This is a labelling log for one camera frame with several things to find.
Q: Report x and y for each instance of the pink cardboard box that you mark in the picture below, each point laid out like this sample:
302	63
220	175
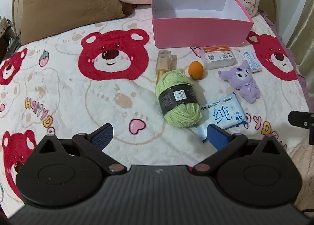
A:
196	31

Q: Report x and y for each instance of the purple plush toy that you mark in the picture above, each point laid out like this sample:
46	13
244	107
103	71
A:
242	80

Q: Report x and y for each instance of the blue wet wipes packet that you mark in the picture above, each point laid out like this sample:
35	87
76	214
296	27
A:
223	113

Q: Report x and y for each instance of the white box with orange label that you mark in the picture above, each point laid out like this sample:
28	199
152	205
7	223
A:
218	57

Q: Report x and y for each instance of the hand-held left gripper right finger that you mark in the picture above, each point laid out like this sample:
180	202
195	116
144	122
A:
217	138

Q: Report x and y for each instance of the white and blue medicine box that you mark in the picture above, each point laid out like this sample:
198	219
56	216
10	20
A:
251	61

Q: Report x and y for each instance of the green yarn ball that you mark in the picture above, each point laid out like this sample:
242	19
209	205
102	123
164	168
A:
176	114

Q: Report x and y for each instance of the beige cosmetic bottle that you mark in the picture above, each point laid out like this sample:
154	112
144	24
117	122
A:
163	63

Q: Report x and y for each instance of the dark cluttered furniture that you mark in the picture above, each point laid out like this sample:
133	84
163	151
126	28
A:
7	43

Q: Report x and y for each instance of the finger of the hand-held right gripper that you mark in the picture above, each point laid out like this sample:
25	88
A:
300	118

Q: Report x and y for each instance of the beige bed headboard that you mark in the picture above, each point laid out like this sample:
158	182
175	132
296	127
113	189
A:
17	6

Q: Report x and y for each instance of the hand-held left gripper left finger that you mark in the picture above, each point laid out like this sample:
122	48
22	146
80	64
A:
101	135

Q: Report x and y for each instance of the red bear printed blanket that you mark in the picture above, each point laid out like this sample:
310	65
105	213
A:
73	97

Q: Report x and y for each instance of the beige curtain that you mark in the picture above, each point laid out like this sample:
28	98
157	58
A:
304	31

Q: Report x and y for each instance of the brown pillow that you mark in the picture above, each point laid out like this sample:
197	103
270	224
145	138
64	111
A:
68	6

